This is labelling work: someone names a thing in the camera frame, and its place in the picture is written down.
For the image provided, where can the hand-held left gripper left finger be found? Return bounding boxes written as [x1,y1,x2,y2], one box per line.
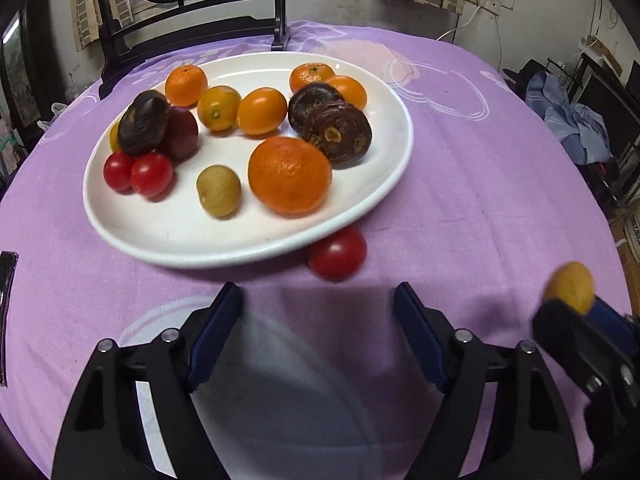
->
[52,281,244,480]

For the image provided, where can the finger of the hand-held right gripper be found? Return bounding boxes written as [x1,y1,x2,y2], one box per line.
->
[587,298,640,361]
[531,299,640,413]

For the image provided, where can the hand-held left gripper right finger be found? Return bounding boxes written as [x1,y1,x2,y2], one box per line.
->
[392,282,583,480]

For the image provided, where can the white round plate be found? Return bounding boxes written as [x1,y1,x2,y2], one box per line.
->
[82,51,414,268]

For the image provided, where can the red cherry tomato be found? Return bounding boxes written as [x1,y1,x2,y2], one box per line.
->
[307,226,367,282]
[103,151,136,193]
[131,152,175,198]

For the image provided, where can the large orange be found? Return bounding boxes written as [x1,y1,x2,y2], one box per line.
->
[248,136,333,216]

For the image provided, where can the tan longan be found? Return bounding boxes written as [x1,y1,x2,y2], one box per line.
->
[196,165,242,218]

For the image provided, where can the purple printed tablecloth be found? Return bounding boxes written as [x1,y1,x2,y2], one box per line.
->
[0,20,633,480]

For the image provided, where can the dark red plum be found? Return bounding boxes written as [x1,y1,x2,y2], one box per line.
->
[160,106,199,162]

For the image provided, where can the blue crumpled clothes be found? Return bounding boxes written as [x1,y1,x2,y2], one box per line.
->
[525,71,613,165]

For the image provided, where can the dark brown water chestnut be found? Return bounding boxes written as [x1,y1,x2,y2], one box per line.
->
[288,83,347,131]
[301,102,373,167]
[118,90,171,156]

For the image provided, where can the orange-yellow kumquat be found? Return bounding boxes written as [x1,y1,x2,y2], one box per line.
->
[236,87,287,136]

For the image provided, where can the black flat panel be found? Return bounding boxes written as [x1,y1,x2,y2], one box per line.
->
[580,60,640,128]

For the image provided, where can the small orange mandarin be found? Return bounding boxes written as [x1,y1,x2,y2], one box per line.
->
[325,75,367,111]
[165,65,208,108]

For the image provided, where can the black cloth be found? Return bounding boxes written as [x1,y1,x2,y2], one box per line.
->
[502,60,551,87]

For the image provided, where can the small mandarin with green stem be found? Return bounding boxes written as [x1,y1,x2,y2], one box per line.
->
[290,62,336,95]

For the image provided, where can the white plastic bag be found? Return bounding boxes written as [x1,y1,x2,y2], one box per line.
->
[39,101,68,133]

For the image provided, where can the dark wooden cabinet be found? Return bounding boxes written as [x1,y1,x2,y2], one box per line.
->
[0,5,46,131]

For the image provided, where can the black wooden table screen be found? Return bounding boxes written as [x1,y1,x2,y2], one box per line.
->
[97,0,292,101]

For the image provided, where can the white cable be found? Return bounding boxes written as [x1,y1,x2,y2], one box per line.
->
[437,5,481,41]

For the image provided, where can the white wall socket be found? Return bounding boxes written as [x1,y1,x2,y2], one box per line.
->
[465,0,516,13]

